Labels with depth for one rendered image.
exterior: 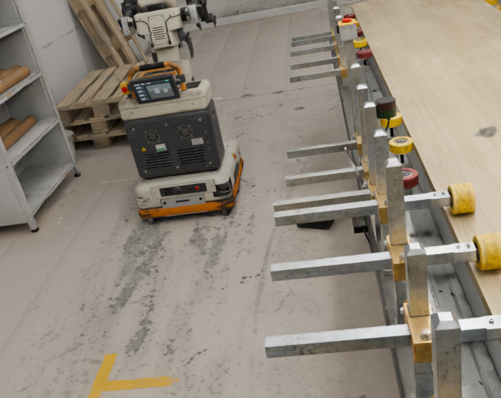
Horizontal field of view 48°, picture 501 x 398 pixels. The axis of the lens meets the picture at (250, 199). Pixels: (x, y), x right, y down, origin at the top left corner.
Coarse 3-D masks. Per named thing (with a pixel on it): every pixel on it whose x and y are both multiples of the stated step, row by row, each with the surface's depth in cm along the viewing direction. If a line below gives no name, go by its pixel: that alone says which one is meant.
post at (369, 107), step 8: (368, 104) 167; (368, 112) 168; (368, 120) 169; (376, 120) 169; (368, 128) 170; (376, 128) 170; (368, 136) 172; (368, 144) 173; (368, 152) 174; (368, 160) 177; (376, 216) 185; (376, 224) 186
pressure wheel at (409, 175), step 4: (404, 168) 177; (408, 168) 176; (404, 172) 174; (408, 172) 175; (412, 172) 174; (416, 172) 173; (404, 176) 173; (408, 176) 173; (412, 176) 171; (416, 176) 172; (404, 180) 171; (408, 180) 171; (412, 180) 171; (416, 180) 172; (404, 184) 172; (408, 184) 171; (412, 184) 172; (416, 184) 173; (404, 188) 172; (408, 188) 172
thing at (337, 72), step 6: (360, 66) 308; (366, 66) 307; (318, 72) 313; (324, 72) 311; (330, 72) 310; (336, 72) 310; (294, 78) 314; (300, 78) 313; (306, 78) 313; (312, 78) 313
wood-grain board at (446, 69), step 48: (384, 0) 418; (432, 0) 387; (480, 0) 361; (384, 48) 304; (432, 48) 287; (480, 48) 273; (432, 96) 228; (480, 96) 219; (432, 144) 190; (480, 144) 184; (480, 192) 158; (480, 288) 123
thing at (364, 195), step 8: (352, 192) 179; (360, 192) 178; (368, 192) 177; (408, 192) 175; (288, 200) 182; (296, 200) 182; (304, 200) 181; (312, 200) 180; (320, 200) 179; (328, 200) 179; (336, 200) 179; (344, 200) 178; (352, 200) 178; (360, 200) 178; (368, 200) 178; (280, 208) 182; (288, 208) 181; (296, 208) 181
